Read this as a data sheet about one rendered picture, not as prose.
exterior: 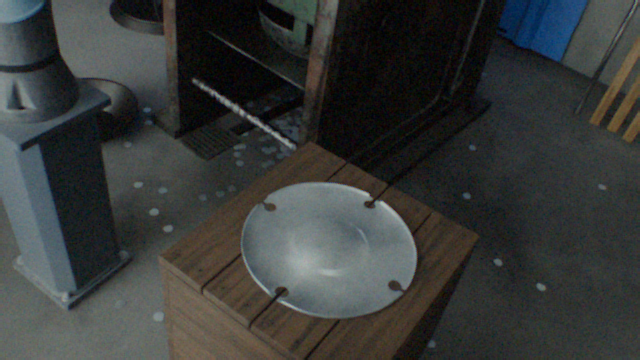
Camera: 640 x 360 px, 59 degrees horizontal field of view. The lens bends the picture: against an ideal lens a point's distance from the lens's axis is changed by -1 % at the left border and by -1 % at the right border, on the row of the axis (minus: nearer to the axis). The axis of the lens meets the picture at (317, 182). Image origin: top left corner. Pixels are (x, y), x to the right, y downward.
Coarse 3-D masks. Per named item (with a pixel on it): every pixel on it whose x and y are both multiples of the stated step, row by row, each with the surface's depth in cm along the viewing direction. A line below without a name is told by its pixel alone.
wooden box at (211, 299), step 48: (384, 192) 106; (192, 240) 91; (240, 240) 92; (432, 240) 98; (192, 288) 87; (240, 288) 85; (432, 288) 90; (192, 336) 96; (240, 336) 85; (288, 336) 80; (336, 336) 81; (384, 336) 82; (432, 336) 121
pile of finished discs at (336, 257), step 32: (288, 192) 102; (320, 192) 103; (352, 192) 104; (256, 224) 95; (288, 224) 96; (320, 224) 96; (352, 224) 97; (384, 224) 99; (256, 256) 90; (288, 256) 91; (320, 256) 91; (352, 256) 92; (384, 256) 93; (288, 288) 86; (320, 288) 87; (352, 288) 88; (384, 288) 89
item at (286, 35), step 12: (264, 0) 150; (264, 12) 150; (276, 12) 154; (264, 24) 141; (276, 24) 135; (288, 24) 156; (276, 36) 139; (288, 36) 136; (288, 48) 140; (300, 48) 137
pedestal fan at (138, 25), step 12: (120, 0) 212; (132, 0) 214; (144, 0) 215; (156, 0) 214; (120, 12) 207; (132, 12) 207; (144, 12) 208; (120, 24) 205; (132, 24) 204; (144, 24) 203; (156, 24) 203
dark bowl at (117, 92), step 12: (96, 84) 168; (108, 84) 168; (120, 84) 167; (120, 96) 167; (132, 96) 165; (108, 108) 168; (120, 108) 166; (132, 108) 162; (108, 120) 165; (120, 120) 164; (108, 132) 161
